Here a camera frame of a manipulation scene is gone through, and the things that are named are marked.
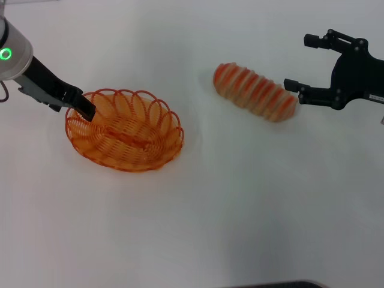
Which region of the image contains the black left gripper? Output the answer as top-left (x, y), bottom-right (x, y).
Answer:
top-left (17, 55), bottom-right (97, 123)

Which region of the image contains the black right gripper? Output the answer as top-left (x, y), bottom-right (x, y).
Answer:
top-left (283, 28), bottom-right (384, 110)

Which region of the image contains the orange plastic wire basket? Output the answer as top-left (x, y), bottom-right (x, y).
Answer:
top-left (65, 88), bottom-right (185, 173)

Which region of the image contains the orange striped bread loaf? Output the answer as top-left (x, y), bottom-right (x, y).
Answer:
top-left (212, 62), bottom-right (298, 123)

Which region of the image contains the black robot torso edge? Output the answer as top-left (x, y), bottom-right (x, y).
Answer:
top-left (235, 280), bottom-right (325, 288)

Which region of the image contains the left arm cable with plug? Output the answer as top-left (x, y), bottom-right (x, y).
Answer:
top-left (0, 80), bottom-right (10, 104)

